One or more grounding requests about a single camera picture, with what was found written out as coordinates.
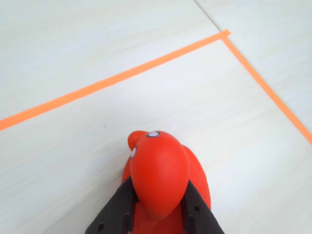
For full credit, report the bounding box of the orange tape strip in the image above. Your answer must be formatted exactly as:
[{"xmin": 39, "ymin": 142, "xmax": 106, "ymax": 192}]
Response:
[
  {"xmin": 0, "ymin": 29, "xmax": 231, "ymax": 131},
  {"xmin": 221, "ymin": 36, "xmax": 312, "ymax": 145}
]

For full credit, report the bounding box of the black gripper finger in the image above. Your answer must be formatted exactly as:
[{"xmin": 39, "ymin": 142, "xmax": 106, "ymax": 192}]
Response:
[
  {"xmin": 180, "ymin": 180, "xmax": 225, "ymax": 234},
  {"xmin": 84, "ymin": 175, "xmax": 140, "ymax": 234}
]

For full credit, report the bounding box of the red rubber duck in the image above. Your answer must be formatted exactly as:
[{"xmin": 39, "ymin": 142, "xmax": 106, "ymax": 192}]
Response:
[{"xmin": 121, "ymin": 130, "xmax": 212, "ymax": 234}]

